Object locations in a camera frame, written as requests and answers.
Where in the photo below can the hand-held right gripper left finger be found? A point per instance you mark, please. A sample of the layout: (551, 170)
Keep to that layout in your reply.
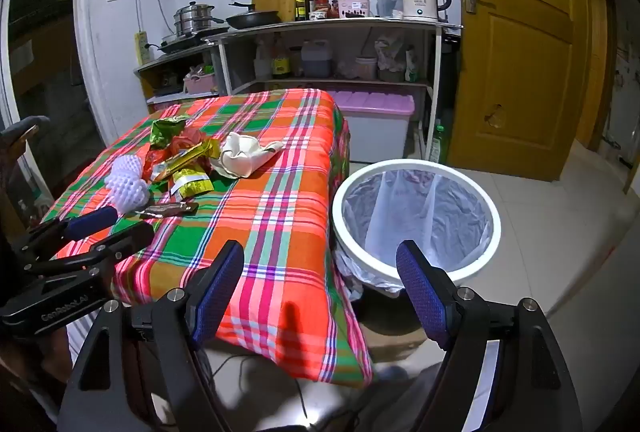
(220, 292)

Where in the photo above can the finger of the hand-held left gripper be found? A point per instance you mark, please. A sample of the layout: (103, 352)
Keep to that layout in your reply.
(92, 219)
(127, 239)

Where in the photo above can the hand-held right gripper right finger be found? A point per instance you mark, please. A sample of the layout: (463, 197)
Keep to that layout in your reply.
(425, 292)

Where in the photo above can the white foam fruit net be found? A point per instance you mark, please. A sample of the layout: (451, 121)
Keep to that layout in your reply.
(125, 187)

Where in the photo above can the brown chocolate wrapper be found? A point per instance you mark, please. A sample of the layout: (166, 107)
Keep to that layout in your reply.
(170, 209)

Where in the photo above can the white round bin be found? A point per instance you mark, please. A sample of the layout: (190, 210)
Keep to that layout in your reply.
(357, 264)

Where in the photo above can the red wrapper with round window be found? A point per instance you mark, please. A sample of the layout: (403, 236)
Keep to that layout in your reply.
(155, 165)

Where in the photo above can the yellow seasoning packet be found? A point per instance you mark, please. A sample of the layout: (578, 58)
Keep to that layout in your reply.
(191, 183)

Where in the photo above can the clear plastic bin liner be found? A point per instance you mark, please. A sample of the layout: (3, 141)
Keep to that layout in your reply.
(425, 207)

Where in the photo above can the gold candy wrapper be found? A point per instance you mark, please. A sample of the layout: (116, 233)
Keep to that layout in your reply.
(187, 160)

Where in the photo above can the green pea snack bag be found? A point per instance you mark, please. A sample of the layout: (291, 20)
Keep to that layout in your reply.
(167, 132)

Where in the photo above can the red cellophane wrapper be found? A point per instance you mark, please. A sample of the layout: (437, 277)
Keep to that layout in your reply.
(189, 140)

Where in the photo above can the white paper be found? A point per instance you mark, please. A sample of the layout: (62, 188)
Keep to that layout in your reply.
(245, 157)

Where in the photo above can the plaid tablecloth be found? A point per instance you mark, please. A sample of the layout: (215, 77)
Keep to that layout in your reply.
(280, 222)

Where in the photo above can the green glass bottle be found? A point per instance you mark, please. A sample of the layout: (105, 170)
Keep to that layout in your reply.
(437, 147)

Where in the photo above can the glass sliding door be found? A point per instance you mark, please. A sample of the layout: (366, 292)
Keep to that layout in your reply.
(45, 62)

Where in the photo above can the pink plastic basket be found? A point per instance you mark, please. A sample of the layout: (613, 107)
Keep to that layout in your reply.
(199, 82)

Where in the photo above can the low wooden shelf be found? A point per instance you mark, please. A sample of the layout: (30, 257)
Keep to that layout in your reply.
(165, 61)

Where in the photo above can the purple lid storage box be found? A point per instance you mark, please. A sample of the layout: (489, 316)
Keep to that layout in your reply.
(375, 122)

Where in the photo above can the yellowed power strip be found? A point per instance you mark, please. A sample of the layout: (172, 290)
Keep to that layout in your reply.
(142, 47)

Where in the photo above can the black induction cooker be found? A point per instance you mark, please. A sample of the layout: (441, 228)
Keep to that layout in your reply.
(185, 43)

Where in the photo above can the white plastic bottle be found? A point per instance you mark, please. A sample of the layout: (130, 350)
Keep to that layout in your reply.
(262, 65)

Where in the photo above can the steel steamer pot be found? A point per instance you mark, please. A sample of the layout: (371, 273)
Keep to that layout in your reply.
(192, 20)

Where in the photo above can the green white packet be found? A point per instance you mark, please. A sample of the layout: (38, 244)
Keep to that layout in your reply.
(412, 67)

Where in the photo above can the pink round tub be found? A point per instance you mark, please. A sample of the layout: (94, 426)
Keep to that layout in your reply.
(365, 68)

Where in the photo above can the yellow label bottle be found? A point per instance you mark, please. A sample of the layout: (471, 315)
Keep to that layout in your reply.
(281, 65)

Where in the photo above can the crumpled plastic bags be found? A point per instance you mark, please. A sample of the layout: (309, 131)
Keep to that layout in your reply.
(390, 60)

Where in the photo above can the yellow wooden door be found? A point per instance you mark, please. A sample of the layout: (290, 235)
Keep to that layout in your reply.
(520, 62)

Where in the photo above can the grey plastic jug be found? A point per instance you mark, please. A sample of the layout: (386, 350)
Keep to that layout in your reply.
(316, 60)

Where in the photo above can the black frying pan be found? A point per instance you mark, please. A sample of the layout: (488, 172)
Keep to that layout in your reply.
(252, 18)

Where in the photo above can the white kitchen rack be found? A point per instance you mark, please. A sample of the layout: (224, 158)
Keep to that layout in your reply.
(330, 26)

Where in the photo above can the green oil bottle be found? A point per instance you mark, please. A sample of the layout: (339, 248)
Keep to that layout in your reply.
(300, 7)

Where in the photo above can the clear plastic lidded container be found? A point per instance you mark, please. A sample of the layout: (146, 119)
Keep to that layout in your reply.
(387, 2)

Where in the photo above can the pink utensil holder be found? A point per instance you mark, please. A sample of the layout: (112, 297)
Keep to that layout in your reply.
(354, 7)

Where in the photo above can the dark soy sauce bottle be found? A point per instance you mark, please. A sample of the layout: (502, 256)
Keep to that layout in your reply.
(309, 5)

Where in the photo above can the red sauce jar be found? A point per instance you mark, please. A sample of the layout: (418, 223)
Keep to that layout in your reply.
(335, 7)
(322, 5)

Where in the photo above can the wooden door frame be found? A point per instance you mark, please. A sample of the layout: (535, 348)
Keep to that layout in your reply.
(596, 42)

